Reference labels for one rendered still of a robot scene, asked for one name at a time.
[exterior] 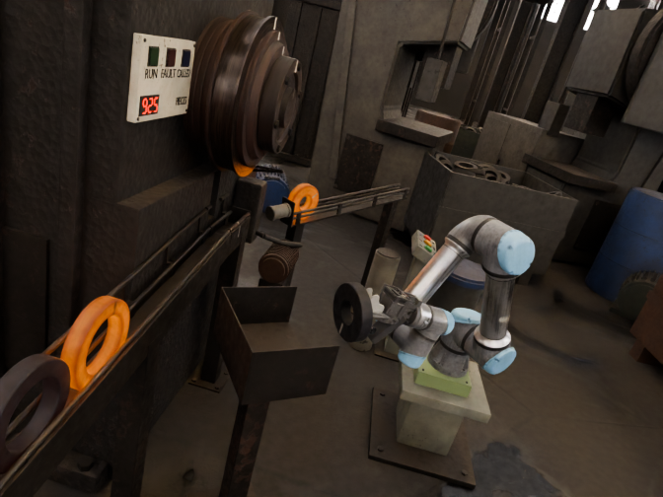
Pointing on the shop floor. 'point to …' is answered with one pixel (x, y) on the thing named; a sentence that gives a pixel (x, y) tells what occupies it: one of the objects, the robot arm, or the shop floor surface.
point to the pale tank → (514, 57)
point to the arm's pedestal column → (419, 439)
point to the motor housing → (276, 265)
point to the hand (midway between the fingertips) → (353, 306)
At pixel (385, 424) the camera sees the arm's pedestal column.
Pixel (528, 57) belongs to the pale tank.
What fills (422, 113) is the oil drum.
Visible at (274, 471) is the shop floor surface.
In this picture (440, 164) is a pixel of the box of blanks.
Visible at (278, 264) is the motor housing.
